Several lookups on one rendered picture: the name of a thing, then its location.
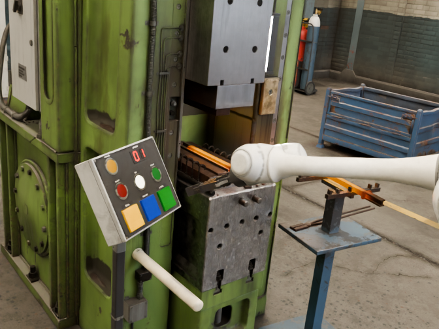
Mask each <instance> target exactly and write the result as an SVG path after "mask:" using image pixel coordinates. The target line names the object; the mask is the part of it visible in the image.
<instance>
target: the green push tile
mask: <svg viewBox="0 0 439 329"><path fill-rule="evenodd" d="M156 193H157V195H158V198H159V201H160V203H161V205H162V208H163V210H164V212H165V211H167V210H169V209H171V208H172V207H173V206H175V205H176V201H175V199H174V197H173V194H172V192H171V189H170V187H169V186H166V187H164V188H162V189H161V190H159V191H157V192H156Z"/></svg>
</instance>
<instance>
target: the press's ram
mask: <svg viewBox="0 0 439 329"><path fill-rule="evenodd" d="M273 2H274V0H190V7H189V26H188V36H187V55H186V74H185V79H188V80H191V81H193V82H197V83H199V84H202V85H205V86H219V85H223V86H224V85H236V84H250V83H253V84H257V83H264V80H265V69H266V64H267V53H268V42H269V36H270V25H271V19H272V8H273Z"/></svg>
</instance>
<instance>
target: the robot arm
mask: <svg viewBox="0 0 439 329"><path fill-rule="evenodd" d="M291 176H318V177H329V178H349V179H359V180H379V181H392V182H397V183H404V184H408V185H413V186H416V187H422V188H424V189H429V190H431V191H434V192H433V196H432V205H433V208H434V212H435V214H436V217H437V220H438V224H439V154H436V155H428V156H422V157H410V158H400V159H378V158H355V157H310V156H307V154H306V152H305V150H304V148H303V147H302V146H301V145H300V144H298V143H285V144H276V145H273V146H272V145H268V144H245V145H243V146H240V147H239V148H237V149H236V150H235V151H234V153H233V154H232V156H231V168H230V172H227V173H225V174H223V175H220V176H218V177H216V178H212V179H211V180H208V181H205V182H204V183H203V182H200V183H198V184H196V185H192V186H189V187H186V188H185V190H186V193H187V195H188V196H191V195H195V194H197V193H203V192H207V191H211V190H214V189H221V188H222V187H224V186H229V185H231V184H232V183H233V184H234V185H235V186H237V187H243V186H245V185H249V186H252V185H256V184H259V183H274V182H279V181H280V180H282V179H285V178H288V177H291Z"/></svg>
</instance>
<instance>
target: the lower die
mask: <svg viewBox="0 0 439 329"><path fill-rule="evenodd" d="M181 142H184V141H181ZM184 143H186V144H188V145H190V146H195V147H197V148H199V149H201V150H203V151H205V152H207V153H209V154H211V155H213V156H215V157H217V158H219V159H221V160H223V161H225V162H227V163H230V164H231V161H230V160H228V159H226V158H225V157H222V156H220V155H218V154H216V153H214V152H212V151H210V150H207V149H206V148H202V146H199V145H197V144H195V143H193V142H191V141H190V142H184ZM180 152H181V153H182V155H187V158H190V157H191V158H193V162H194V161H198V162H199V163H200V165H201V164H205V165H206V170H204V166H203V165H202V166H201V167H200V172H199V181H200V182H203V183H204V182H205V181H208V180H211V179H212V178H216V177H218V176H220V175H223V174H225V173H227V172H229V169H228V168H226V167H224V166H222V165H220V164H218V163H216V162H214V161H212V160H210V159H208V158H206V157H204V156H202V155H200V154H198V153H196V152H195V151H193V150H191V149H189V148H187V147H185V146H183V145H180ZM186 161H187V160H186V156H183V157H182V165H181V169H182V172H183V173H185V172H186ZM198 162H196V163H194V165H193V178H194V179H195V180H197V178H198V169H199V167H198ZM179 169H180V158H178V170H179ZM191 171H192V159H189V160H188V162H187V174H188V176H190V177H191ZM234 186H235V185H234V184H233V183H232V184H231V185H229V186H225V187H222V188H221V189H224V188H228V187H234ZM214 190H219V189H214Z"/></svg>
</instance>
